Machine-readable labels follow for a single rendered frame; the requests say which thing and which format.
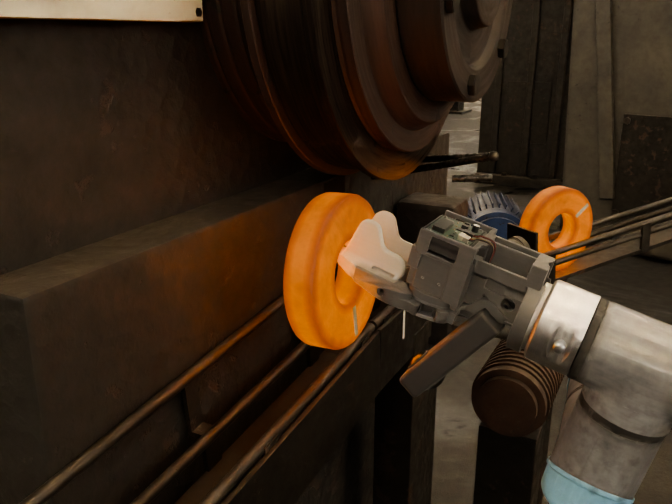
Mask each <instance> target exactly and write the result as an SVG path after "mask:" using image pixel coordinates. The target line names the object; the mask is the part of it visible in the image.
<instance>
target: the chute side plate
mask: <svg viewBox="0 0 672 504"><path fill-rule="evenodd" d="M403 311H404V310H402V309H399V310H398V311H397V312H396V313H395V314H394V315H393V316H392V317H391V318H390V319H389V320H387V321H386V322H385V323H384V324H383V325H382V326H381V327H379V328H378V329H377V331H375V332H374V333H373V335H372V336H371V337H370V338H369V340H368V341H367V342H366V343H365V344H364V345H363V346H362V347H361V348H360V349H359V350H358V351H357V352H356V354H355V355H354V356H353V357H352V358H351V359H350V360H349V361H348V363H347V364H346V365H345V366H344V367H343V368H342V369H341V370H340V372H339V373H338V374H337V375H336V376H335V377H334V378H333V379H332V380H331V382H330V383H329V384H328V385H327V386H326V387H325V388H324V389H323V391H322V392H321V393H320V394H319V395H318V396H317V397H316V398H315V399H314V401H313V402H312V403H311V404H310V405H309V406H308V407H307V408H306V410H305V411H304V412H303V413H302V414H301V415H300V416H299V417H298V418H297V420H296V421H295V422H294V423H293V424H292V425H291V426H290V427H289V429H288V430H287V431H286V432H285V433H284V434H283V435H282V436H281V438H280V439H279V440H278V441H277V443H276V444H275V445H274V446H273V447H272V448H271V449H270V450H269V452H268V453H267V454H266V455H264V457H263V458H262V459H261V460H260V461H259V462H258V463H257V464H256V465H255V467H254V468H253V469H252V470H251V471H250V472H249V473H248V474H247V476H246V477H245V478H244V479H243V480H242V481H241V482H240V483H239V484H238V486H237V487H236V488H235V489H234V490H233V491H232V492H231V493H230V495H229V496H228V497H227V498H226V499H225V500H224V501H223V502H222V503H221V504H295V502H296V501H297V500H298V499H299V497H300V496H301V495H302V493H303V492H304V491H305V489H306V488H307V487H308V485H309V484H310V483H311V481H312V480H313V479H314V478H315V476H316V475H317V474H318V472H319V471H320V470H321V468H322V467H323V466H324V464H325V463H326V462H327V460H328V459H329V458H330V457H331V455H332V454H333V453H334V451H335V450H336V449H337V447H338V446H339V445H340V443H341V442H342V441H343V439H344V438H345V437H346V436H347V434H348V433H349V432H350V430H351V429H352V428H353V426H354V425H355V424H356V422H357V421H358V420H359V418H360V417H361V416H362V415H363V413H364V412H365V411H366V409H367V408H368V407H369V405H370V404H371V403H372V401H373V400H374V399H375V397H376V396H377V395H378V394H379V392H380V391H381V390H382V389H383V388H384V387H385V385H386V384H387V383H388V382H389V381H390V380H391V379H392V378H393V377H394V375H395V374H396V373H397V372H398V371H399V370H400V369H401V368H402V367H403V366H404V364H405V363H406V362H407V361H408V360H409V359H410V358H411V357H412V356H413V347H414V334H415V333H416V332H417V331H418V330H419V329H420V328H421V327H422V326H423V325H424V324H425V323H426V322H427V321H428V320H426V319H423V318H420V317H418V316H416V315H412V314H410V313H409V312H407V311H405V337H404V338H403ZM402 338H403V339H402Z"/></svg>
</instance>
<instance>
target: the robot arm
mask: <svg viewBox="0 0 672 504"><path fill-rule="evenodd" d="M456 218H457V219H460V220H462V221H465V223H463V222H460V221H458V220H456ZM471 224H472V225H473V226H471ZM479 228H481V229H479ZM497 230H498V229H495V228H493V227H490V226H488V225H485V224H482V223H480V222H477V221H475V220H472V219H470V218H467V217H464V216H462V215H459V214H457V213H454V212H452V211H449V210H446V212H445V215H440V216H439V217H437V218H436V219H434V220H433V221H432V222H430V223H429V224H427V225H426V226H424V227H422V228H421V229H420V232H419V235H418V238H417V241H416V243H414V244H412V243H409V242H407V241H405V240H403V239H402V238H401V237H400V235H399V231H398V226H397V220H396V217H395V216H394V215H393V214H392V213H390V212H388V211H380V212H378V213H376V214H375V216H374V217H373V219H372V220H371V219H366V220H363V221H362V222H361V223H360V225H359V226H358V228H357V230H356V232H355V233H354V235H353V237H352V239H351V240H350V241H349V240H348V241H347V242H346V243H345V244H344V246H343V247H342V249H341V251H340V253H339V256H338V259H337V263H338V264H339V265H340V266H341V267H342V269H343V270H344V271H345V272H346V273H347V274H348V275H349V276H350V277H352V278H353V281H354V282H355V283H357V284H358V285H359V286H361V287H362V288H363V289H364V290H366V291H367V292H368V293H370V294H371V295H372V296H374V297H375V298H377V299H379V300H381V301H382V302H384V303H386V304H389V305H391V306H393V307H396V308H399V309H402V310H405V311H407V312H409V313H410V314H412V315H416V316H418V317H420V318H423V319H426V320H429V321H433V322H436V323H449V324H451V325H452V324H453V325H455V326H458V327H457V328H456V329H455V330H454V331H452V332H451V333H450V334H449V335H447V336H446V337H445V338H444V339H442V340H441V341H440V342H439V343H437V344H436V345H435V346H434V347H433V348H431V349H430V350H429V351H422V352H419V353H417V354H416V355H414V356H413V358H412V359H411V360H410V362H409V366H408V368H409V369H408V370H407V371H406V372H405V373H404V374H403V375H402V376H401V377H400V383H401V384H402V385H403V386H404V387H405V389H406V390H407V391H408V392H409V393H410V395H411V396H413V397H418V396H419V395H420V394H422V393H423V392H424V391H426V390H429V389H434V388H436V387H438V386H439V385H440V384H441V383H442V382H443V381H444V379H445V376H446V374H448V373H449V372H450V371H452V370H453V369H454V368H456V367H457V366H458V365H459V364H461V363H462V362H463V361H465V360H466V359H467V358H469V357H470V356H471V355H472V354H474V353H475V352H476V351H478V350H479V349H480V348H482V347H483V346H484V345H485V344H487V343H488V342H489V341H491V340H492V339H493V338H495V337H496V336H497V335H498V334H499V333H500V332H501V330H502V329H503V328H504V326H505V325H508V326H511V329H510V332H509V335H508V338H507V341H506V347H508V348H510V349H512V350H514V351H517V352H520V351H521V349H524V356H525V358H527V359H530V360H532V361H534V362H536V363H538V364H541V365H543V366H545V367H547V368H550V369H552V370H554V371H556V372H559V373H561V374H563V375H565V376H566V375H567V377H568V378H569V379H568V383H567V398H566V404H565V407H564V411H563V416H562V421H561V426H560V431H559V436H558V440H557V442H556V445H555V448H554V450H553V452H552V454H551V456H549V457H548V458H547V460H546V461H547V466H546V468H545V471H544V473H543V476H542V479H541V488H542V492H543V494H544V496H545V498H546V500H547V501H548V502H549V504H633V502H634V500H635V498H634V496H635V494H636V492H637V490H638V488H639V486H640V484H641V482H642V480H643V479H644V477H645V475H646V473H647V471H648V469H649V467H650V465H651V463H652V461H653V459H654V457H655V455H656V453H657V452H658V450H659V448H660V446H661V444H662V442H663V440H664V439H665V437H666V435H667V434H668V433H669V432H670V430H671V428H672V325H670V324H667V323H665V322H662V321H660V320H657V319H655V318H652V317H650V316H647V315H645V314H642V313H640V312H637V311H635V310H632V309H630V308H627V307H625V306H622V305H620V304H617V303H615V302H612V301H610V300H607V299H604V298H601V296H599V295H596V294H594V293H591V292H589V291H586V290H584V289H581V288H579V287H577V286H574V285H572V284H569V283H567V282H564V281H562V280H557V281H555V282H554V284H550V283H551V279H550V278H548V277H549V275H550V272H551V270H552V267H553V265H554V262H555V260H556V259H555V258H553V257H550V256H548V255H545V254H543V253H540V252H537V251H535V250H532V249H530V248H527V247H525V246H522V245H520V244H517V243H514V242H512V241H509V240H507V239H504V238H502V237H499V236H497V235H496V233H497ZM404 281H406V282H404ZM600 298H601V300H600ZM599 300H600V301H599ZM598 303H599V304H598ZM572 362H573V363H572ZM568 371H569V372H568ZM567 373H568V374H567Z"/></svg>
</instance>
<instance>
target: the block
mask: <svg viewBox="0 0 672 504"><path fill-rule="evenodd" d="M446 210H449V211H452V212H454V213H457V214H459V215H462V216H464V217H467V218H468V202H467V199H465V198H463V197H459V196H450V195H441V194H432V193H423V192H415V193H412V194H410V195H408V196H406V197H405V198H403V199H401V200H399V202H398V204H397V226H398V231H399V235H400V237H401V238H402V239H403V240H405V241H407V242H409V243H412V244H414V243H416V241H417V238H418V235H419V232H420V229H421V228H422V227H424V226H426V225H427V224H429V223H430V222H432V221H433V220H434V219H436V218H437V217H439V216H440V215H445V212H446ZM457 327H458V326H455V325H453V324H452V325H451V324H449V323H436V322H433V321H432V325H431V336H430V337H429V338H428V344H432V345H436V344H437V343H439V342H440V341H441V340H442V339H444V338H445V337H446V336H447V335H449V334H450V333H451V332H452V331H454V330H455V329H456V328H457Z"/></svg>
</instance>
